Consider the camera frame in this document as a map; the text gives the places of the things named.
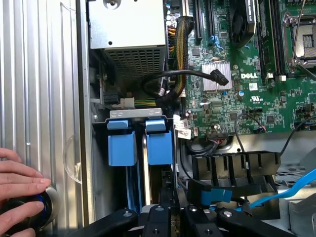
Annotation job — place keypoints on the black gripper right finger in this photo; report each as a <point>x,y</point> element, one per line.
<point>195,222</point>

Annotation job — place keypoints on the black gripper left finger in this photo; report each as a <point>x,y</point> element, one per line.
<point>158,222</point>

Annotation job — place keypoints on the empty blue disk carrier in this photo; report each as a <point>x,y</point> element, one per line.
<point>122,150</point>

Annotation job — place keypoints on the grey metal disk bay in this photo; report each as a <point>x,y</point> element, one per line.
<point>135,113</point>

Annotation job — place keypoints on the person's hand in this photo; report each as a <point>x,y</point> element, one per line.
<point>19,182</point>

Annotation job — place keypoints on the silver chipset heatsink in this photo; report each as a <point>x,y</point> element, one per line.
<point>209,87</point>

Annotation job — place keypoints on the open PC case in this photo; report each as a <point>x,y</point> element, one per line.
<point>85,98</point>

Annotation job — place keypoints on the green motherboard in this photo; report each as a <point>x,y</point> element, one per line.
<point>271,98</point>

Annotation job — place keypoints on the grey power supply unit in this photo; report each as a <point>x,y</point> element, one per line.
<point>123,24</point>

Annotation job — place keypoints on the black RAM slot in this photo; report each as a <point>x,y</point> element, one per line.
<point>282,37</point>
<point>273,37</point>

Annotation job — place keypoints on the black expansion slot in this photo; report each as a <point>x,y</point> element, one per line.
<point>197,19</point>
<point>211,17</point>

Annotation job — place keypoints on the CPU socket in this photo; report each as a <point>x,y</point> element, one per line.
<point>306,42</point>

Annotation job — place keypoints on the black ribbed plastic bracket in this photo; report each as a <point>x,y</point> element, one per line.
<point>234,168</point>

